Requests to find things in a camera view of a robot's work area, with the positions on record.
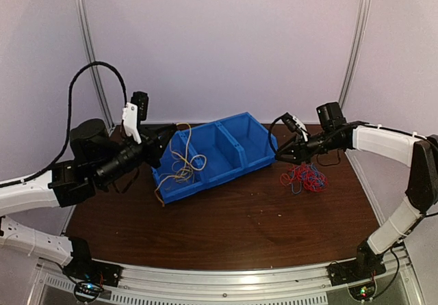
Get left aluminium frame post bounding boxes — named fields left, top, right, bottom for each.
left=75, top=0, right=114, bottom=130

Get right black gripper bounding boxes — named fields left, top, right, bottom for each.
left=275, top=129, right=341, bottom=165

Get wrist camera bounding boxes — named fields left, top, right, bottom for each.
left=122, top=91, right=149, bottom=144
left=280, top=112, right=309, bottom=139

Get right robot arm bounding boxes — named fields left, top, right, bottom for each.
left=271, top=102, right=437, bottom=279

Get left black sleeved cable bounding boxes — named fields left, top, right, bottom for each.
left=0, top=61, right=128, bottom=186

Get yellow cable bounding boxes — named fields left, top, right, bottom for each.
left=154, top=122, right=208, bottom=203

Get right aluminium frame post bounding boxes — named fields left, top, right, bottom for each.
left=339, top=0, right=372, bottom=109

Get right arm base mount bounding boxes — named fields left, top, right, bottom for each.
left=326, top=259, right=387, bottom=303

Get aluminium frame post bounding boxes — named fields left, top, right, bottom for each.
left=339, top=0, right=372, bottom=109
left=75, top=0, right=114, bottom=130

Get black sleeved cable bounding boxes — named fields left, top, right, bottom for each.
left=268, top=115, right=292, bottom=159
left=0, top=61, right=128, bottom=186

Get red blue cables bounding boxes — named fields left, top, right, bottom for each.
left=279, top=163, right=329, bottom=195

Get aluminium front rail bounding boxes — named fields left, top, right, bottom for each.
left=27, top=246, right=422, bottom=305

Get blue three-compartment bin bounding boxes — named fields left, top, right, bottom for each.
left=152, top=113, right=278, bottom=205

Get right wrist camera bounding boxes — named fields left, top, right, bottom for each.
left=280, top=112, right=309, bottom=139

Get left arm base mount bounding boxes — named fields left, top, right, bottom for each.
left=59, top=261, right=122, bottom=304

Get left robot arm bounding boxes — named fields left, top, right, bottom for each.
left=1, top=118, right=177, bottom=280

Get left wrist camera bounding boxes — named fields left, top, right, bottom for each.
left=122, top=91, right=149, bottom=144

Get right black sleeved cable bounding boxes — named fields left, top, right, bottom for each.
left=268, top=115, right=292, bottom=159

